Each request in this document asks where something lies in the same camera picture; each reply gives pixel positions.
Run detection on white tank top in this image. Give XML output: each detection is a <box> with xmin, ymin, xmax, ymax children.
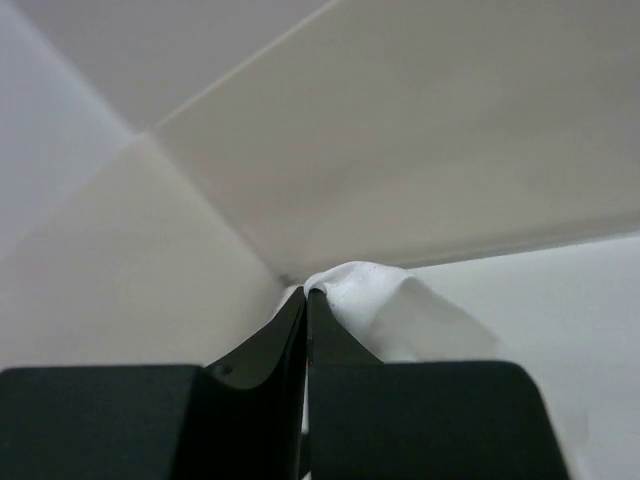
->
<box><xmin>303</xmin><ymin>261</ymin><xmax>506</xmax><ymax>363</ymax></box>

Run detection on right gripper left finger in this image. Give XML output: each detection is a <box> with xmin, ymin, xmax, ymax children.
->
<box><xmin>1</xmin><ymin>290</ymin><xmax>306</xmax><ymax>479</ymax></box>

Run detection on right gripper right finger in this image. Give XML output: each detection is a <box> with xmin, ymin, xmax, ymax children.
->
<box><xmin>307</xmin><ymin>289</ymin><xmax>568</xmax><ymax>479</ymax></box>

